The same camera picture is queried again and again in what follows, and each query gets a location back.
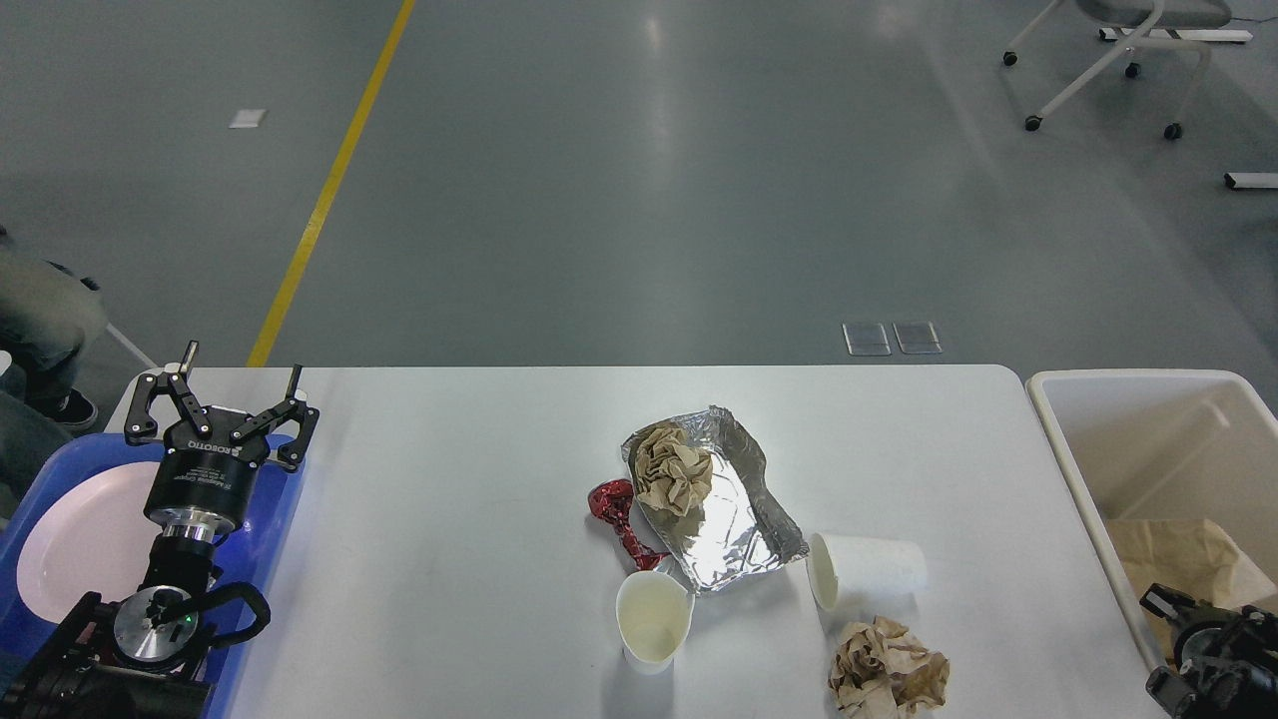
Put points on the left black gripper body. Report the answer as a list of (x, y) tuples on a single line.
[(203, 486)]

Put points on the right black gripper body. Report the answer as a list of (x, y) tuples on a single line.
[(1226, 662)]

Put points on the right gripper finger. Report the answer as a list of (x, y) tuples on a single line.
[(1175, 607), (1172, 693)]

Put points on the brown paper bag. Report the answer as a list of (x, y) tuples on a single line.
[(1194, 556)]

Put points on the pink plate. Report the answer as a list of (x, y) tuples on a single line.
[(94, 538)]

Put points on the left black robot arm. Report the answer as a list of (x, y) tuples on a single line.
[(159, 651)]

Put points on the person's shoe and leg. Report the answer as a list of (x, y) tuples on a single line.
[(50, 317)]

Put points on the white plastic bin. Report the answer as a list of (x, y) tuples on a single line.
[(1161, 444)]

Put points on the crumpled brown paper ball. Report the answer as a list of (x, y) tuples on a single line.
[(881, 669)]

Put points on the red foil wrapper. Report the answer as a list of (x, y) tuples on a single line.
[(612, 501)]

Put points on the white paper cup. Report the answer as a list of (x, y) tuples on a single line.
[(846, 569)]

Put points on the right floor socket plate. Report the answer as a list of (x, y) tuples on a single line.
[(918, 338)]

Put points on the floor socket plate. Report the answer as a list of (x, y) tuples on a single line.
[(867, 339), (918, 338)]

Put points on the crumpled brown paper in foil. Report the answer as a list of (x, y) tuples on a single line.
[(670, 474)]

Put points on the cream cup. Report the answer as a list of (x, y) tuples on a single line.
[(653, 612)]

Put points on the left floor socket plate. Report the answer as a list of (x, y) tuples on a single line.
[(867, 339)]

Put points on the white floor bar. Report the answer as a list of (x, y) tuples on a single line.
[(1245, 181)]

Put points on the aluminium foil tray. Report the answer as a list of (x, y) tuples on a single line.
[(740, 530)]

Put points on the white bar behind chair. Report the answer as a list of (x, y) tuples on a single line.
[(1210, 36)]

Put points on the white office chair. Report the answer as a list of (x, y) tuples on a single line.
[(1143, 16)]

